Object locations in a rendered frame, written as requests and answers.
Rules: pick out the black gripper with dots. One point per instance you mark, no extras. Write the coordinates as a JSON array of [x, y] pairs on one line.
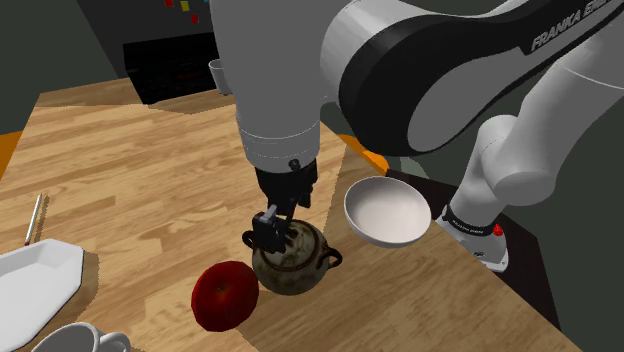
[[282, 184]]

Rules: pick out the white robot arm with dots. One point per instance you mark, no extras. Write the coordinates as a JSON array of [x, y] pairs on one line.
[[282, 73]]

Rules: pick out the red apple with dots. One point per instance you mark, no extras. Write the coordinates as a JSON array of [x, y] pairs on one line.
[[225, 296]]

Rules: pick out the white bowl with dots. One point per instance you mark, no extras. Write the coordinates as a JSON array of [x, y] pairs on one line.
[[387, 214]]

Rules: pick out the small white cup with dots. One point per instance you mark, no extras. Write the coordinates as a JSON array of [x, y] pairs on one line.
[[218, 75]]

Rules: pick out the black countertop appliance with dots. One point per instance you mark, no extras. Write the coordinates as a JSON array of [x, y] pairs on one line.
[[168, 66]]

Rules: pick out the white mug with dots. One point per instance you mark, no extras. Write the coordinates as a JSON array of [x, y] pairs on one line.
[[73, 340]]

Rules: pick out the white pen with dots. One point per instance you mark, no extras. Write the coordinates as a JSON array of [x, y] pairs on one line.
[[33, 220]]

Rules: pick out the white octagonal plate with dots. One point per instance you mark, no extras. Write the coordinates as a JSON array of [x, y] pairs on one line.
[[34, 285]]

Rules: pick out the dark robot stand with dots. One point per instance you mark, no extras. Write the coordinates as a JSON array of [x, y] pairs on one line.
[[524, 273]]

